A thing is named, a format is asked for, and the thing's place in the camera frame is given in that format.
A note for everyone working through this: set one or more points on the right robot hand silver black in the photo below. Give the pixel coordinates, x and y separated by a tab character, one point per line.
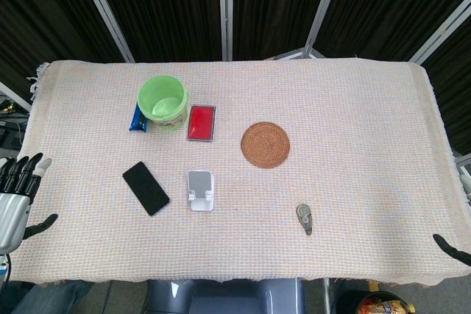
452	249

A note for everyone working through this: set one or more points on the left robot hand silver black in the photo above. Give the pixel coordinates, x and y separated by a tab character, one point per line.
13	214

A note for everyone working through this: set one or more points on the black smartphone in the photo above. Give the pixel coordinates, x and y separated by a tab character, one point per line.
146	188

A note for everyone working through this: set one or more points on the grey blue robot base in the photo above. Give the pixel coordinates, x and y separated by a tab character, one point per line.
224	297

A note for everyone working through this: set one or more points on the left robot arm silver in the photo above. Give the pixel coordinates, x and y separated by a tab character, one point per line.
3	266

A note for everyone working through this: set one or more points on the white phone stand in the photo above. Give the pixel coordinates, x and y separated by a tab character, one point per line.
200	189

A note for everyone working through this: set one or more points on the snack can with orange print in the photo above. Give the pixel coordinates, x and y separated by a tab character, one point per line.
386	304

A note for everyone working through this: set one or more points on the blue jeans leg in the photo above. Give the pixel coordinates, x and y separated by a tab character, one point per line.
51	297

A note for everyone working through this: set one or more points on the olive correction tape dispenser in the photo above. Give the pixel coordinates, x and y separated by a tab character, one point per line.
305	218

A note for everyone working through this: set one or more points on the blue snack packet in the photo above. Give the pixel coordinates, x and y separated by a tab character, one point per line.
138	121

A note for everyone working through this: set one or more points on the beige woven tablecloth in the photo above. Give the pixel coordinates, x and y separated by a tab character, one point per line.
331	108

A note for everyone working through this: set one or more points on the green plastic bucket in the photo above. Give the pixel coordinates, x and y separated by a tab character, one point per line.
163	102

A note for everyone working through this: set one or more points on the red ink pad box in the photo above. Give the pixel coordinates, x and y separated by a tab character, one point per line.
201	123

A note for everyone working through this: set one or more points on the round woven brown coaster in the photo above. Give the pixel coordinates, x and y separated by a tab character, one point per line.
265	143

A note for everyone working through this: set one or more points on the white screen frame post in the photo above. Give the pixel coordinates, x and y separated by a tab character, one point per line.
226	9
441	31
325	9
106	12

